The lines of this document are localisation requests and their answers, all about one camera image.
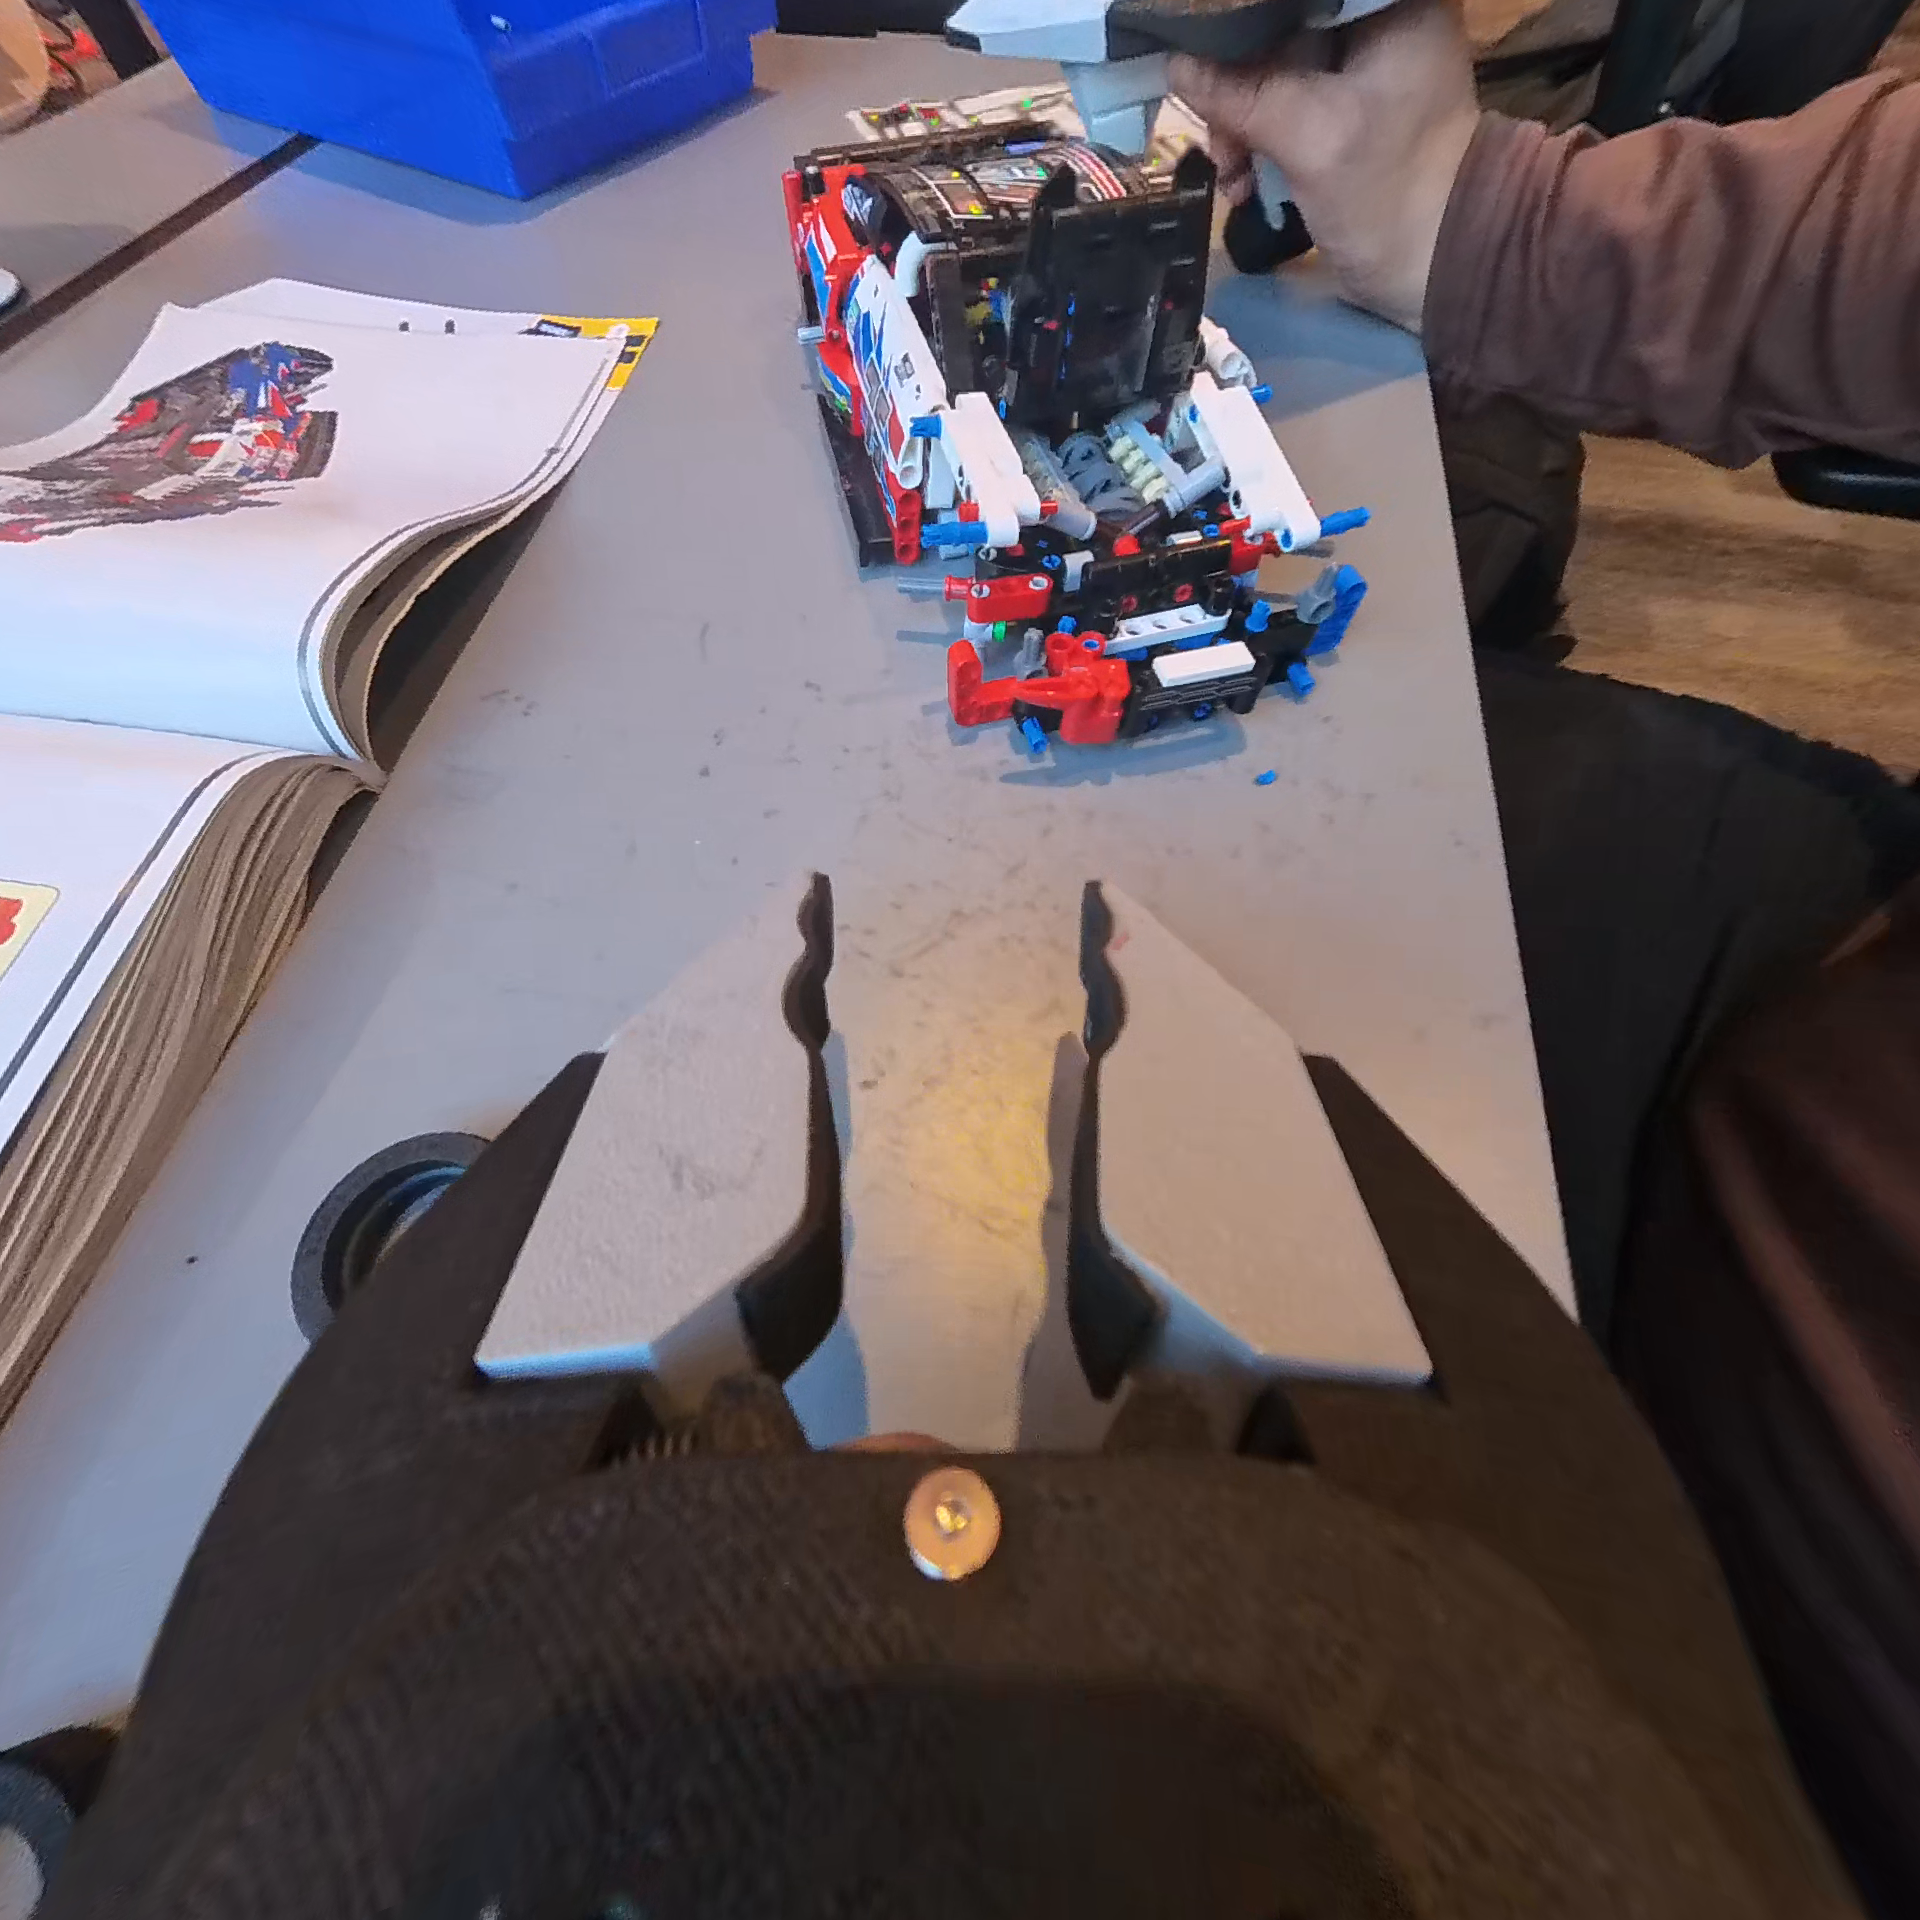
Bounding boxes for black rubber toy tire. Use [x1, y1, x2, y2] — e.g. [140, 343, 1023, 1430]
[293, 1131, 491, 1347]
[0, 1726, 126, 1920]

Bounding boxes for sticker sheet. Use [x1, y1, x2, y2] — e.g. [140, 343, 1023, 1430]
[848, 88, 1201, 153]

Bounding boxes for thick building instruction booklet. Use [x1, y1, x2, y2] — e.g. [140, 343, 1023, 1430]
[0, 278, 662, 1421]

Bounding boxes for person's dark trousers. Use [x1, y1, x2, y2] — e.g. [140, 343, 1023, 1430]
[1424, 376, 1920, 1920]

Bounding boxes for person's right forearm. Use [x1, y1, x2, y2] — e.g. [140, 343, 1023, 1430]
[1416, 67, 1920, 471]

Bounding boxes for blue plastic bin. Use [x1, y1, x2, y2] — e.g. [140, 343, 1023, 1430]
[135, 0, 782, 203]

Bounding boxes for toy brick car model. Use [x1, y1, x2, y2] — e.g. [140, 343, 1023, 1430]
[779, 129, 1368, 752]

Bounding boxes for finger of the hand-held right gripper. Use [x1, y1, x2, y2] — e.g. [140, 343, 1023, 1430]
[944, 0, 1116, 64]

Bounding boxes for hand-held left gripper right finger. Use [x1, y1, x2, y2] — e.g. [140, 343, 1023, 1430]
[1047, 881, 1438, 1409]

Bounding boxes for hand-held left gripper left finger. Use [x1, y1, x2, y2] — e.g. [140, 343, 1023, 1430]
[472, 873, 853, 1397]

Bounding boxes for grey desk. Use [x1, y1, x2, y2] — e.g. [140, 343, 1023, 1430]
[0, 30, 1577, 1758]

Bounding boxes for person's right hand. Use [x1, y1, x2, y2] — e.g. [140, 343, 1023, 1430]
[1169, 13, 1480, 331]

